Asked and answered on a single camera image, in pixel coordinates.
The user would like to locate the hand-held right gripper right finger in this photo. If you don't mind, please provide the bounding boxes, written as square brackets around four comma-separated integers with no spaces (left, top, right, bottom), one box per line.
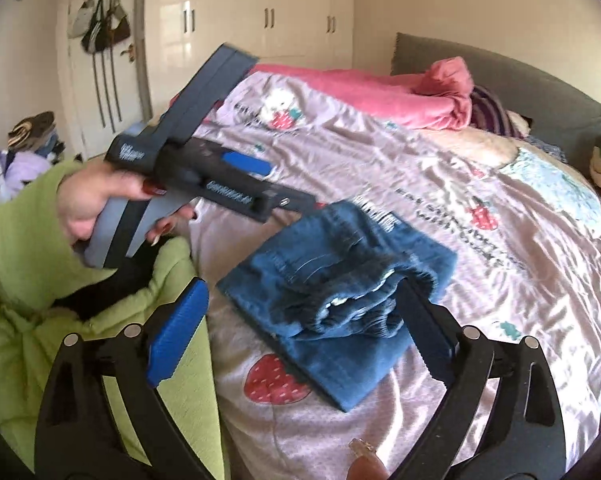
[397,280,567,480]

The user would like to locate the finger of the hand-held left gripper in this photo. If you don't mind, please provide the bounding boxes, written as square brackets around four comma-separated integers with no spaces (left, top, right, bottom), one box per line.
[199,175,318,222]
[219,149,274,180]

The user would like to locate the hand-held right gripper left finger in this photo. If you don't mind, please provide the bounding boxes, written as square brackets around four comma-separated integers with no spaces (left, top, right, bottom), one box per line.
[34,276,211,480]

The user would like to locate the blue denim pants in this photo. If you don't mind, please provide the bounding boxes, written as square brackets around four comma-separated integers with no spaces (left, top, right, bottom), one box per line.
[216,199,459,414]

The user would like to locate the person's left hand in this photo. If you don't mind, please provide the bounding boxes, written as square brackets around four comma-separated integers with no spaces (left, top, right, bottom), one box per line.
[57,164,201,248]

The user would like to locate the person's right hand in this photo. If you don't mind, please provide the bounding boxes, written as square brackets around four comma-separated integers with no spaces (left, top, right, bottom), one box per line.
[347,437,389,480]

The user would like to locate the dark cloth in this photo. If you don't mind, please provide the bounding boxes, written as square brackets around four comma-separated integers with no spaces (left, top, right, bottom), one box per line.
[54,241,164,322]

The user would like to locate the white door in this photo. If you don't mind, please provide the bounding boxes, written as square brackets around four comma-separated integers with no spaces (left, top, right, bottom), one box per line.
[54,0,152,159]

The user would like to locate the pink strawberry print bedsheet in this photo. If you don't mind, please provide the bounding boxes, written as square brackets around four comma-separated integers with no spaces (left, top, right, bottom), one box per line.
[145,71,601,480]

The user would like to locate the brown hanging bag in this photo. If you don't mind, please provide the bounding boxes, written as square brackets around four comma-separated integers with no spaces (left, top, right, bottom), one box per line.
[107,0,132,45]

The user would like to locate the striped knit hat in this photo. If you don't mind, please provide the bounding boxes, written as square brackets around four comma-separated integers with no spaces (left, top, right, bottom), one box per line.
[7,111,57,150]

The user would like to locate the black hanging bag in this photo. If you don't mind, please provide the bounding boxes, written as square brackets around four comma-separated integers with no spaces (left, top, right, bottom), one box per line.
[82,0,112,55]

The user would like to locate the coral pink blanket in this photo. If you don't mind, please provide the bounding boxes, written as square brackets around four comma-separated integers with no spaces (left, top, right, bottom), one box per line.
[250,56,474,132]

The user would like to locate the lilac garment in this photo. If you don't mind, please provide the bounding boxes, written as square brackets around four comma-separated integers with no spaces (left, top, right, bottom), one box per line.
[4,151,48,197]

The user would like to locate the person's green fleece clothing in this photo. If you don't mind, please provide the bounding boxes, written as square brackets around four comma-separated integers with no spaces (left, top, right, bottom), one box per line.
[0,234,231,480]

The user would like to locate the white hanging bag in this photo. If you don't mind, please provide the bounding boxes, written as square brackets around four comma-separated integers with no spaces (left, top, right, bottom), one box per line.
[69,0,95,39]

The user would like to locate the light blue patterned cloth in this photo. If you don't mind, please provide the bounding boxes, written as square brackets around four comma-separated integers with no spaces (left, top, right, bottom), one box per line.
[510,146,601,227]

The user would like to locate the beige pillow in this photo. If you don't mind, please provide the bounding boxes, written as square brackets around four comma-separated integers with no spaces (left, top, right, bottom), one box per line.
[450,125,536,168]

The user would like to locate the purple striped cloth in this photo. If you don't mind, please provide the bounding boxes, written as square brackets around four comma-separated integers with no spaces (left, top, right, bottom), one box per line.
[469,85,524,139]

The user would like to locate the grey-green upholstered headboard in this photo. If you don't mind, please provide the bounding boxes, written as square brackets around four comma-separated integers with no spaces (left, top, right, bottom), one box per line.
[390,32,601,181]

